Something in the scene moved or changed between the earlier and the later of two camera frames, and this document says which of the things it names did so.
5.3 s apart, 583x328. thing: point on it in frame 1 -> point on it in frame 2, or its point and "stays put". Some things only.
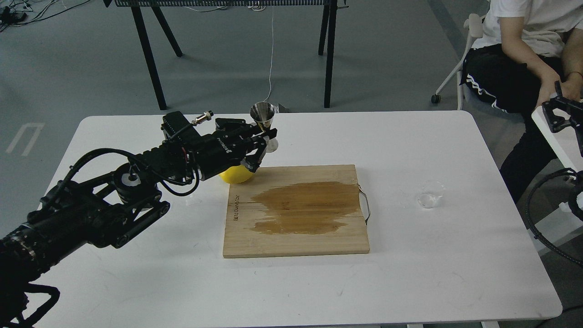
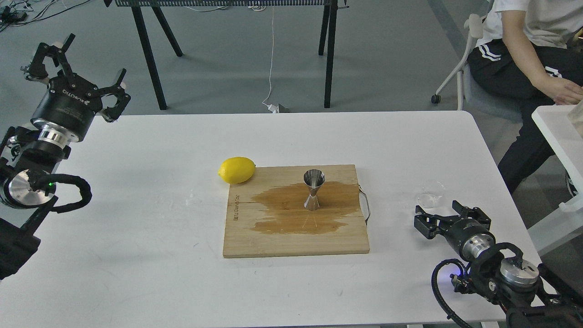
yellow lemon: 236,174 stays put
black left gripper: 218,151 -> 67,108
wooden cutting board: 295,211 stays put
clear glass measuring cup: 432,190 stays put
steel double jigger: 263,113 -> 313,178
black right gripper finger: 560,110 -> 474,238
